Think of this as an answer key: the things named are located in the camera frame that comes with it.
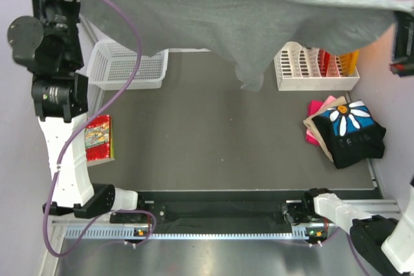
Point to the orange plastic folder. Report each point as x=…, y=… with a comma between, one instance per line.
x=348, y=62

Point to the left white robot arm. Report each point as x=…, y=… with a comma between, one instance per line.
x=48, y=46

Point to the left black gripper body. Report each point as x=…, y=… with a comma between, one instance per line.
x=59, y=15

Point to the white slotted cable duct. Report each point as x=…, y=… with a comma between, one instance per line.
x=134, y=233

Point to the black daisy print t-shirt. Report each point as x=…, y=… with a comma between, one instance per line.
x=351, y=134

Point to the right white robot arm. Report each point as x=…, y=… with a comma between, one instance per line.
x=385, y=243

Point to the white file organizer rack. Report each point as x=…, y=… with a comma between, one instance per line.
x=297, y=69

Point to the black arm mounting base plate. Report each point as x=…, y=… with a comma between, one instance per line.
x=270, y=211

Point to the red illustrated book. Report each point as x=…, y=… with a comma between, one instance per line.
x=99, y=141

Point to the magenta folded t-shirt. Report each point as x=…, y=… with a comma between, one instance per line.
x=313, y=129

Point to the beige folded t-shirt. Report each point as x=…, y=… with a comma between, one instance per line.
x=309, y=121

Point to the light pink folded t-shirt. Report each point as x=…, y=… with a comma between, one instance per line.
x=326, y=104

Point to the red plastic folder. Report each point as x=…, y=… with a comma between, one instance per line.
x=323, y=62

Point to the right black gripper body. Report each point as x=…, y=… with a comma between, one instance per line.
x=403, y=63

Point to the grey t-shirt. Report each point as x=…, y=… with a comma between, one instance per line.
x=247, y=33

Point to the white perforated plastic basket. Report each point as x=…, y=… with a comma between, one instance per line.
x=111, y=64

